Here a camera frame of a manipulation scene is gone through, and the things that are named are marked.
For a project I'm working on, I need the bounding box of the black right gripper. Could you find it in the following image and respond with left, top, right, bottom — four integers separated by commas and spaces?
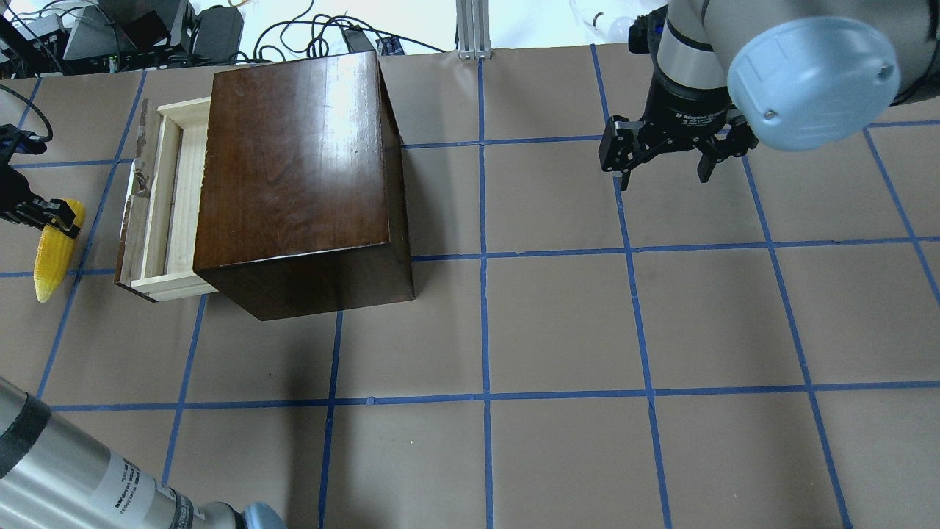
599, 77, 759, 192

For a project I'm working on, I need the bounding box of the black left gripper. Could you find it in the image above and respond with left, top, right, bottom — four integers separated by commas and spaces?
1, 164, 82, 239

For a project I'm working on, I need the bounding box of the yellow plastic corn cob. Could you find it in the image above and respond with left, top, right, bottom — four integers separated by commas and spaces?
33, 198, 85, 303

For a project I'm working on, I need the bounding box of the wooden drawer with white handle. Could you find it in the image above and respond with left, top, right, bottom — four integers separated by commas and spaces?
114, 97, 214, 302

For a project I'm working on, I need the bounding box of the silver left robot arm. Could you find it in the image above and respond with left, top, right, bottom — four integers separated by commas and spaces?
2, 223, 285, 528

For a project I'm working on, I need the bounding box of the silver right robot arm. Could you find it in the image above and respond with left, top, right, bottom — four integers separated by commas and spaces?
599, 1, 938, 190

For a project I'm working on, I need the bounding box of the dark wooden drawer cabinet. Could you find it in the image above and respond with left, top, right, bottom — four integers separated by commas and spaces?
192, 51, 416, 321

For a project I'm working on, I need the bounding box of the black power adapter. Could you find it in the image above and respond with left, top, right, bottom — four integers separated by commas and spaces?
192, 6, 244, 62

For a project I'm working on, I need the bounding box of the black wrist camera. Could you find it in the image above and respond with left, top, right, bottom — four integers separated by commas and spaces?
1, 124, 48, 159

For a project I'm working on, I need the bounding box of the aluminium frame post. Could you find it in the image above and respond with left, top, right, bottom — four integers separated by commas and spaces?
455, 0, 493, 60

